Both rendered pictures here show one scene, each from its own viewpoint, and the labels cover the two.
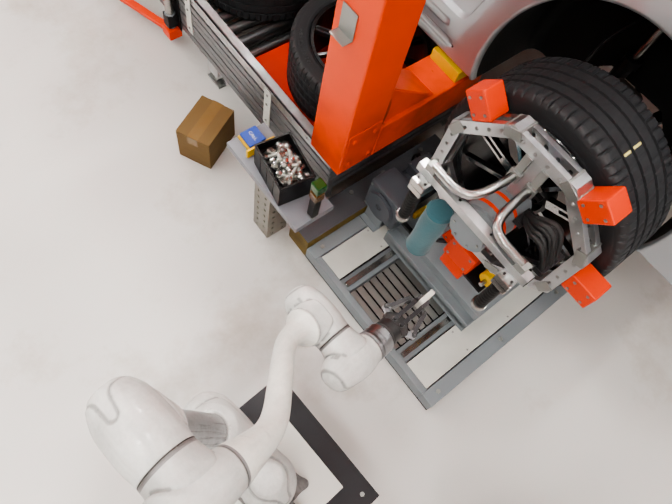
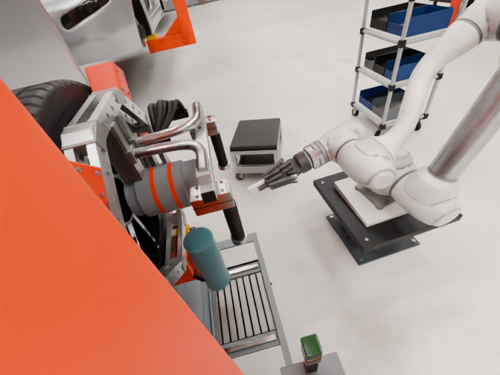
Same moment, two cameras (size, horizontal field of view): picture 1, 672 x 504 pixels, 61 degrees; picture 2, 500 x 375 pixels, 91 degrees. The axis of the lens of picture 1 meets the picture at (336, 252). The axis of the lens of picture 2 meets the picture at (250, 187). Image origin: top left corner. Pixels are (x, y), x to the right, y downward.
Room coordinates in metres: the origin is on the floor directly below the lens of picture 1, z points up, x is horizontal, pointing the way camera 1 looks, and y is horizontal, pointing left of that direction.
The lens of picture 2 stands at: (1.10, 0.21, 1.30)
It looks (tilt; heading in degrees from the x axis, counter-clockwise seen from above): 42 degrees down; 232
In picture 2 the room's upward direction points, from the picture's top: 12 degrees counter-clockwise
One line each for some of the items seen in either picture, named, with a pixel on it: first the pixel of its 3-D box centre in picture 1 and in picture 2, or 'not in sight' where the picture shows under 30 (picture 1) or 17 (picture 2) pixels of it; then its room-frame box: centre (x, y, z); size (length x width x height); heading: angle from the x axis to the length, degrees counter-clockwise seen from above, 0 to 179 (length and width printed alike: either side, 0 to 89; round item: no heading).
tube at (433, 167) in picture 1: (479, 164); (159, 150); (0.95, -0.27, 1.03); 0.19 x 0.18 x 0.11; 146
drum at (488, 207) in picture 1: (490, 215); (170, 187); (0.93, -0.38, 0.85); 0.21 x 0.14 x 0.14; 146
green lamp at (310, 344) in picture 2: (318, 186); (311, 347); (0.96, 0.12, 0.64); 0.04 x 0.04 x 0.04; 56
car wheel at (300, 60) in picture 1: (366, 62); not in sight; (1.77, 0.15, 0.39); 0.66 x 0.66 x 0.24
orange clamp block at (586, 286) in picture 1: (585, 285); not in sight; (0.82, -0.69, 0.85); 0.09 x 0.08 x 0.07; 56
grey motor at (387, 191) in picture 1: (413, 190); not in sight; (1.33, -0.21, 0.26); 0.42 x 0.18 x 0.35; 146
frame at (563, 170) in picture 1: (507, 203); (146, 193); (0.99, -0.42, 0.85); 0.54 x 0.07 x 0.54; 56
